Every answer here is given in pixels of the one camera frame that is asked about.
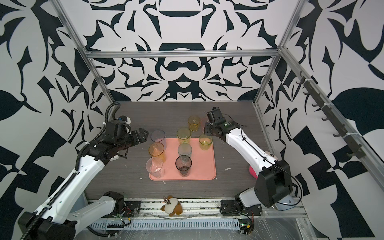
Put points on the light blue computer mouse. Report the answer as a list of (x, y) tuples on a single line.
[(286, 203)]

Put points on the orange translucent glass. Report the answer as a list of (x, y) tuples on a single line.
[(158, 150)]

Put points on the pink glass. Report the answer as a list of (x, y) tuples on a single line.
[(203, 123)]

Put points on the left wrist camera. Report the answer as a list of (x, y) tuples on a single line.
[(127, 120)]

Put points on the white cable duct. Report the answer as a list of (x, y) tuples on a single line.
[(162, 224)]

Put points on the pink rectangular tray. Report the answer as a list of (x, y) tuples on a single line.
[(203, 163)]

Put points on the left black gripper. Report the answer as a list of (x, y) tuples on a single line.
[(136, 139)]

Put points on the green lit circuit board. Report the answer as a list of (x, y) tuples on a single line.
[(246, 226)]

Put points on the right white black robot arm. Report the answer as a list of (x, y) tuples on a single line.
[(273, 185)]

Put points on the blue translucent glass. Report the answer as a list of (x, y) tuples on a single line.
[(159, 136)]

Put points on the short green glass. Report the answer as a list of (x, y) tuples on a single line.
[(205, 142)]

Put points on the clear glass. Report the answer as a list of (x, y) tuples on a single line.
[(154, 167)]

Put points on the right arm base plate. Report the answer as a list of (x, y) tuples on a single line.
[(233, 207)]

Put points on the teal translucent glass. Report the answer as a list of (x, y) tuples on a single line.
[(185, 149)]

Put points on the black hook rail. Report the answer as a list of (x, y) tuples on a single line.
[(334, 116)]

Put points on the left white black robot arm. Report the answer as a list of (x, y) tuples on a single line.
[(55, 219)]

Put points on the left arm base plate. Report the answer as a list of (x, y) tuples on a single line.
[(130, 209)]

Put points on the brown white plush toy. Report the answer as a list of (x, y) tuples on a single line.
[(172, 206)]

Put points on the tall green glass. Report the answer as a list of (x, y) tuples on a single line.
[(184, 135)]

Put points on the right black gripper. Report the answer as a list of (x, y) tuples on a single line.
[(207, 131)]

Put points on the pink pig plush toy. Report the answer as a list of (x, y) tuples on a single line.
[(252, 172)]

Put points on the dark grey glass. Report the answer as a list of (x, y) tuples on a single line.
[(183, 164)]

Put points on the yellow glass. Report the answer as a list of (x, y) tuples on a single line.
[(194, 123)]

